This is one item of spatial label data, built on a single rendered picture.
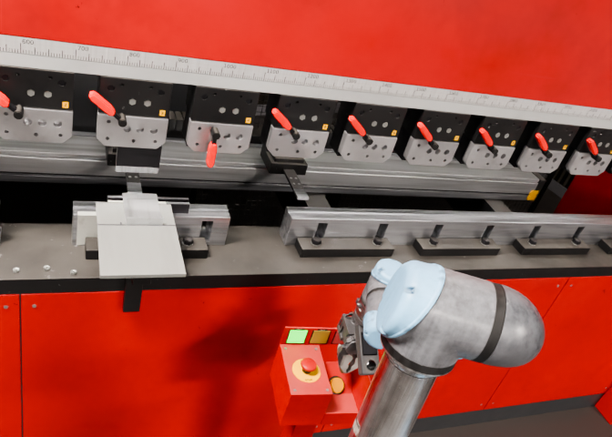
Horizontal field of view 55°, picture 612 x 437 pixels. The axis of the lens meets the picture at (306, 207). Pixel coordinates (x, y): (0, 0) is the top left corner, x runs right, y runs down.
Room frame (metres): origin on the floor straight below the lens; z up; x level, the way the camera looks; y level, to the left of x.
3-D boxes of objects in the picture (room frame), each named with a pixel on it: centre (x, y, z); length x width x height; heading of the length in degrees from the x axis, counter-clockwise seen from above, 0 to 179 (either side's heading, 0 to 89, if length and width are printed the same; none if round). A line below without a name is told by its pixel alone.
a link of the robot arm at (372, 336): (0.94, -0.24, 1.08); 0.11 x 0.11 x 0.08; 1
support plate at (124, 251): (1.05, 0.35, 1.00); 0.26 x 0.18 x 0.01; 28
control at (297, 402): (1.04, -0.16, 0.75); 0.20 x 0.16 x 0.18; 111
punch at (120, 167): (1.19, 0.42, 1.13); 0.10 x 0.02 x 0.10; 118
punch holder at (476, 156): (1.63, -0.45, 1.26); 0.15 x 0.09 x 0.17; 118
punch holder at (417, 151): (1.54, -0.27, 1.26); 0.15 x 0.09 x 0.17; 118
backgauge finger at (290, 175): (1.54, 0.07, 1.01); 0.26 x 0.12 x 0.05; 28
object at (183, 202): (1.20, 0.38, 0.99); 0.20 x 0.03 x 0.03; 118
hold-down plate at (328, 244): (1.41, -0.14, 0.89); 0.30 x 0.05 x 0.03; 118
